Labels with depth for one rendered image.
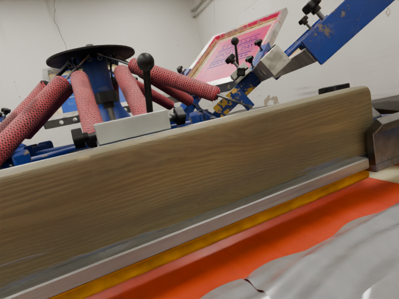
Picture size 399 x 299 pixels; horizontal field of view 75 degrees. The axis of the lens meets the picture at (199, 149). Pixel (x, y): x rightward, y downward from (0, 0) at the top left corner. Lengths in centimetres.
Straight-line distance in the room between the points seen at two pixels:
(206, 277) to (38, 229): 11
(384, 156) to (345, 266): 15
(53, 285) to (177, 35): 465
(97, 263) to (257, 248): 12
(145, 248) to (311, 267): 11
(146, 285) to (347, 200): 20
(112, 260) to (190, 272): 6
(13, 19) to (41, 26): 32
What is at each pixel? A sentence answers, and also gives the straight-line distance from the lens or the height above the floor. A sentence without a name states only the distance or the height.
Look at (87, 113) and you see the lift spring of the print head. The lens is 68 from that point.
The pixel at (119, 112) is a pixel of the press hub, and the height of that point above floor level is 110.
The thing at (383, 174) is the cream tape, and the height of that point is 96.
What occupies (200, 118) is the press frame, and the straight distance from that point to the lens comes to 85.
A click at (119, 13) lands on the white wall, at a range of 465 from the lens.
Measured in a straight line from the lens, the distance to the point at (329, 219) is 26.
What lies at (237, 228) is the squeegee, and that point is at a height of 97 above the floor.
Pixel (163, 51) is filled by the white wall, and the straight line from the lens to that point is 462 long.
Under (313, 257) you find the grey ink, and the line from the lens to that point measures 20.
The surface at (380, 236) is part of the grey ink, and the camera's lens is 23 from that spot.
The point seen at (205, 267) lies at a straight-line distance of 22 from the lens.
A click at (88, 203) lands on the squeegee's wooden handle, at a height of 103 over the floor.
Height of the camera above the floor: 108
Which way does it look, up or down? 10 degrees down
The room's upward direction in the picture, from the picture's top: 12 degrees counter-clockwise
